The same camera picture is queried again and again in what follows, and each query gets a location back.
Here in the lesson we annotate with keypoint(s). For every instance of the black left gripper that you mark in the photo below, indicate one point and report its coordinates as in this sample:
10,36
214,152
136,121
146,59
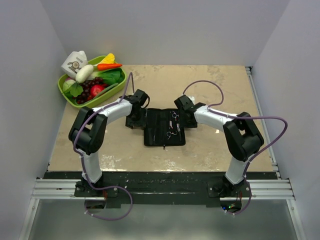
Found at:
141,122

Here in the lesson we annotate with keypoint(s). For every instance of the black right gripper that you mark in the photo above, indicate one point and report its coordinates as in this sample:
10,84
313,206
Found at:
192,125

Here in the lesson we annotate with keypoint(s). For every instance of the silver thinning scissors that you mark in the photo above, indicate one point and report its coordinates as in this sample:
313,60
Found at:
173,119

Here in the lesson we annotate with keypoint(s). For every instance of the black zip tool case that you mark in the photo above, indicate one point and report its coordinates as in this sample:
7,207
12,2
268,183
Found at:
156,128

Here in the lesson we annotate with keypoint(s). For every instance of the silver straight hair scissors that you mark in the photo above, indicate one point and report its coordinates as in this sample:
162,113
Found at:
173,132

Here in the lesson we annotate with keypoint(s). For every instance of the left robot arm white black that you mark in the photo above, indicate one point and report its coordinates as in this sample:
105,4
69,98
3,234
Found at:
88,131

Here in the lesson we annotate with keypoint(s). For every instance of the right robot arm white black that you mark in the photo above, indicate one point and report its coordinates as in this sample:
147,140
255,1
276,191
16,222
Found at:
242,136

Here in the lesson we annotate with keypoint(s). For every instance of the green plastic tray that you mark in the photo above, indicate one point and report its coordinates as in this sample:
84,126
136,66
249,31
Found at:
113,81

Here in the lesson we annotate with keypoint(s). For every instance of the red toy fruit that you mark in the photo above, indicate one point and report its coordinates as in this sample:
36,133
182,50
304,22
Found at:
96,89

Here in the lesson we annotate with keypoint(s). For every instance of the purple toy grapes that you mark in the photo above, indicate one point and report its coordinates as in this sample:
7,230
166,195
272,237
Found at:
86,96

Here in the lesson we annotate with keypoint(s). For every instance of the orange toy carrot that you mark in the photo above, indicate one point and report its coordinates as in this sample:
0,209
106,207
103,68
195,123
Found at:
107,66

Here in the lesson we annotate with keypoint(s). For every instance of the yellow toy pepper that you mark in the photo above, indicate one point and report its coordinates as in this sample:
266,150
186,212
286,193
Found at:
108,59

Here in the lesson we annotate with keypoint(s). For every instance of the white toy radish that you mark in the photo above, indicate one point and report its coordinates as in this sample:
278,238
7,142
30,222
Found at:
84,73

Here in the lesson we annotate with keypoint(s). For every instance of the green toy leafy vegetable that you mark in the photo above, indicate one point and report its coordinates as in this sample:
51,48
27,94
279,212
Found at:
72,88

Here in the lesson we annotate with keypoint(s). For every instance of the white paper bag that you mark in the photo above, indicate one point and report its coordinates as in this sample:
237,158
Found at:
74,62

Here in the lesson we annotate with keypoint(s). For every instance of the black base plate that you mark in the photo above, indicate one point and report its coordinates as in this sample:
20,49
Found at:
166,188

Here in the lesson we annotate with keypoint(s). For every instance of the aluminium frame rail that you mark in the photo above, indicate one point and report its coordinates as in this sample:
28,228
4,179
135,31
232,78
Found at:
46,189

